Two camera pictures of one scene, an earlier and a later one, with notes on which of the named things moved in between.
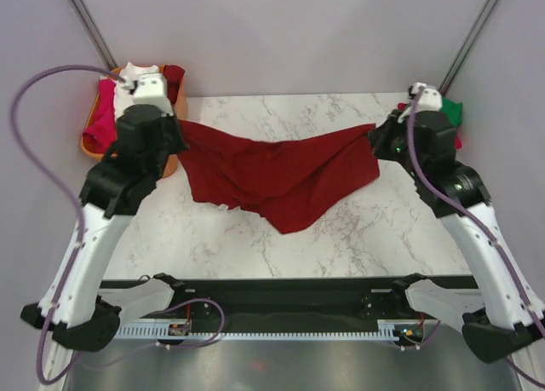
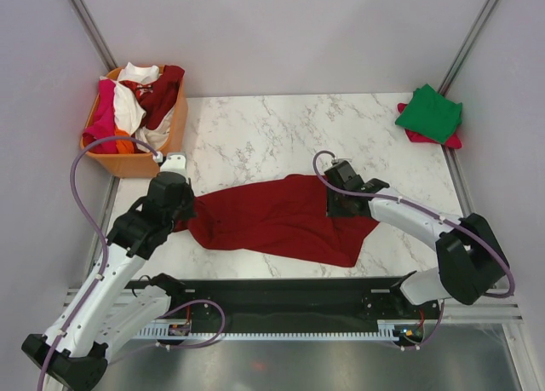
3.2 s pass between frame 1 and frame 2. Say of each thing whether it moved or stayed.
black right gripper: moved
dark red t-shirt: moved
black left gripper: moved
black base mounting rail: stayed
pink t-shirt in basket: stayed
